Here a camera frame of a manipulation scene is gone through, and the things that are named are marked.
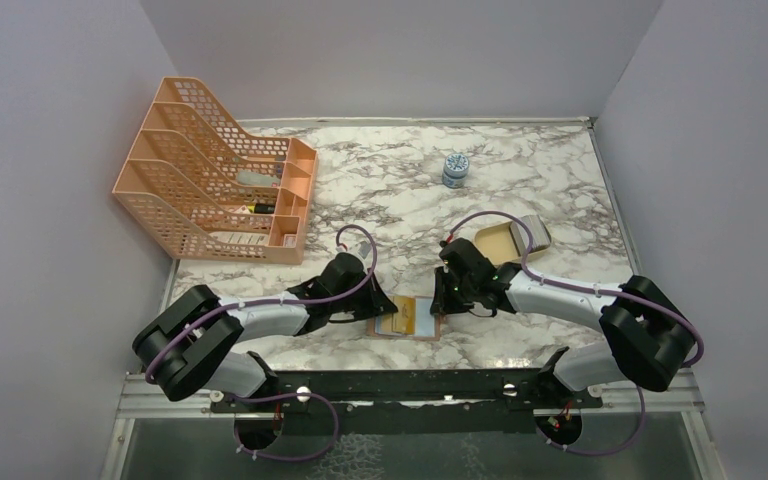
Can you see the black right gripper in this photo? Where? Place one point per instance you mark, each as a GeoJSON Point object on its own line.
{"type": "Point", "coordinates": [442, 303]}

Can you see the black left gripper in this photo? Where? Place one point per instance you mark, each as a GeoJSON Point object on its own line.
{"type": "Point", "coordinates": [378, 303]}

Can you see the tan leather card holder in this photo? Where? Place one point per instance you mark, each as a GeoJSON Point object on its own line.
{"type": "Point", "coordinates": [428, 325]}

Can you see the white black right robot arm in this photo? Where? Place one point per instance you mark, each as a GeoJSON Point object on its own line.
{"type": "Point", "coordinates": [646, 340]}

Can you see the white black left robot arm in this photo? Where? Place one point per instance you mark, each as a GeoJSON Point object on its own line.
{"type": "Point", "coordinates": [188, 347]}

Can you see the small blue white jar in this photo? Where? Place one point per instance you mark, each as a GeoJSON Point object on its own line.
{"type": "Point", "coordinates": [455, 170]}

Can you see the yellow black marker pen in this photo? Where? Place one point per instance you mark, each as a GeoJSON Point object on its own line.
{"type": "Point", "coordinates": [257, 208]}

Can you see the white boxes in organizer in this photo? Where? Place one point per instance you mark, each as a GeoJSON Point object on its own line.
{"type": "Point", "coordinates": [241, 238]}

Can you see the orange plastic file organizer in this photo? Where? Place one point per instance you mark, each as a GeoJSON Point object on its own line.
{"type": "Point", "coordinates": [192, 164]}

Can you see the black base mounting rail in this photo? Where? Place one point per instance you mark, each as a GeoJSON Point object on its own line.
{"type": "Point", "coordinates": [392, 402]}

